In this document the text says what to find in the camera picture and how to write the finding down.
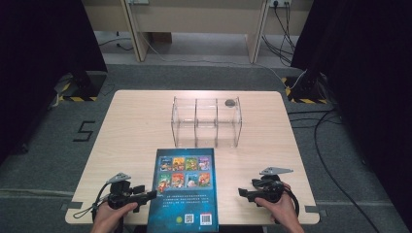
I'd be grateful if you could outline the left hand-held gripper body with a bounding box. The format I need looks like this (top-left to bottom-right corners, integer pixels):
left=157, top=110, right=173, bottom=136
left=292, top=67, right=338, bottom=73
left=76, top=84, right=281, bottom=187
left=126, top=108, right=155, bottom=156
left=106, top=172, right=146, bottom=210

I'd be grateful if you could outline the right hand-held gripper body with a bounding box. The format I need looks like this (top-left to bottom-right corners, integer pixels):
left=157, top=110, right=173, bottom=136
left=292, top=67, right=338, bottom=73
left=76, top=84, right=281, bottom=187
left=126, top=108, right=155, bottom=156
left=251, top=166, right=294, bottom=205

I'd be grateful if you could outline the blue picture book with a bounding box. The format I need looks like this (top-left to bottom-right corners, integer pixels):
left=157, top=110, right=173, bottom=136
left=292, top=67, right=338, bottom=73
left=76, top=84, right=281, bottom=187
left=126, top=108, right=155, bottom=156
left=147, top=148, right=220, bottom=233

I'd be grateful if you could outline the clear acrylic divided rack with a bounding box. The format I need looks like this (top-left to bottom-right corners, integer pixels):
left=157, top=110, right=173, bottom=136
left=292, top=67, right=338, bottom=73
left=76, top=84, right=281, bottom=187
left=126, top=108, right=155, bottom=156
left=170, top=95, right=244, bottom=150

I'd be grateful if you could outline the person's left hand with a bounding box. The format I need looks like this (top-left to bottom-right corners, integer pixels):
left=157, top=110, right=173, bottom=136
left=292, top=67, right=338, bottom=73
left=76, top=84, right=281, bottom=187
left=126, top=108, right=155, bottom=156
left=92, top=201, right=139, bottom=228

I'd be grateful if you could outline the person's right hand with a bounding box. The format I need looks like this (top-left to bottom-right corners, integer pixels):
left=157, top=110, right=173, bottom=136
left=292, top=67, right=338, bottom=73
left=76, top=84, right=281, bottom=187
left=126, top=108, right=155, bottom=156
left=254, top=183, right=301, bottom=228

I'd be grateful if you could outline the grey tape strip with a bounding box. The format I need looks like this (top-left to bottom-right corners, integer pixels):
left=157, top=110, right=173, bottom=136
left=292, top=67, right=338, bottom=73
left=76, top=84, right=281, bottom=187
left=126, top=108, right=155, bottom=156
left=60, top=201, right=85, bottom=212
left=304, top=205, right=328, bottom=216

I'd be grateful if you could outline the stand base with hazard tape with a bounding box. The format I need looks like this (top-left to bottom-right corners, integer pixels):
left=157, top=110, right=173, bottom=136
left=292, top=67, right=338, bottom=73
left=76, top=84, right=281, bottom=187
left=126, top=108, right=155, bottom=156
left=56, top=71, right=109, bottom=103
left=281, top=75, right=328, bottom=105

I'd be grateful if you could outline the black curtain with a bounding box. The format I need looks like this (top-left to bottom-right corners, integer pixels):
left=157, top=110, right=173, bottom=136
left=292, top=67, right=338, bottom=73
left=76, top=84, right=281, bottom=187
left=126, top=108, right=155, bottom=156
left=0, top=0, right=109, bottom=164
left=291, top=0, right=412, bottom=227

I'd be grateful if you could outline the beige wooden desk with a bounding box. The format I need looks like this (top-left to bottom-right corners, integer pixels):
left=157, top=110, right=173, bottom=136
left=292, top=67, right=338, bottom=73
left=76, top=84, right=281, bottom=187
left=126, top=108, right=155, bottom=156
left=82, top=0, right=315, bottom=64

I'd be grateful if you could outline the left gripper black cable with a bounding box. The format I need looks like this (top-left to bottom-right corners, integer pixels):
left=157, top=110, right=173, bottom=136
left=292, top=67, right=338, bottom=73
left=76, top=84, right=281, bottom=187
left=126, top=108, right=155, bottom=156
left=72, top=182, right=112, bottom=224

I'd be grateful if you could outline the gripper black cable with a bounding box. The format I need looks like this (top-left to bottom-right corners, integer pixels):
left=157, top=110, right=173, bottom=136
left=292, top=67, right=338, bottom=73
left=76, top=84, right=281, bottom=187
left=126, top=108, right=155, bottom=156
left=284, top=186, right=301, bottom=218
left=72, top=182, right=112, bottom=224

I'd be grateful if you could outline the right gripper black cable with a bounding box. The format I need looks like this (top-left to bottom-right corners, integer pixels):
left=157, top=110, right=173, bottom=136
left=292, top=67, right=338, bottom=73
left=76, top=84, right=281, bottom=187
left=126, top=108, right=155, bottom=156
left=284, top=186, right=301, bottom=218

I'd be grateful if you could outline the long black floor cable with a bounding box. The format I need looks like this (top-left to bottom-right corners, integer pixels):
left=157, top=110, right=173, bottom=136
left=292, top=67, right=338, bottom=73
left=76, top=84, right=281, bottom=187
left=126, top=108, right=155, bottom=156
left=287, top=109, right=381, bottom=233

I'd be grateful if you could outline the short black floor cable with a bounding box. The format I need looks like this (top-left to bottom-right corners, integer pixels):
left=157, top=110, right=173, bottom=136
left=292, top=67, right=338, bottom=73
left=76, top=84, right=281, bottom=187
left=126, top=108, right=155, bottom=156
left=96, top=31, right=134, bottom=52

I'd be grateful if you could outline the bundle of black power cables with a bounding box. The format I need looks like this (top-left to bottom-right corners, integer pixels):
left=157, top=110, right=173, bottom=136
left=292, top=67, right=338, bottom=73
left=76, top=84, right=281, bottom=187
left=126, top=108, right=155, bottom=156
left=261, top=2, right=297, bottom=66

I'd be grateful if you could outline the white wall power outlet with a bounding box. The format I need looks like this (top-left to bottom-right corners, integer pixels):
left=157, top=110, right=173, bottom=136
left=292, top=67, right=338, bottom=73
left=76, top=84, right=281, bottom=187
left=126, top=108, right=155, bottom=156
left=268, top=0, right=292, bottom=8

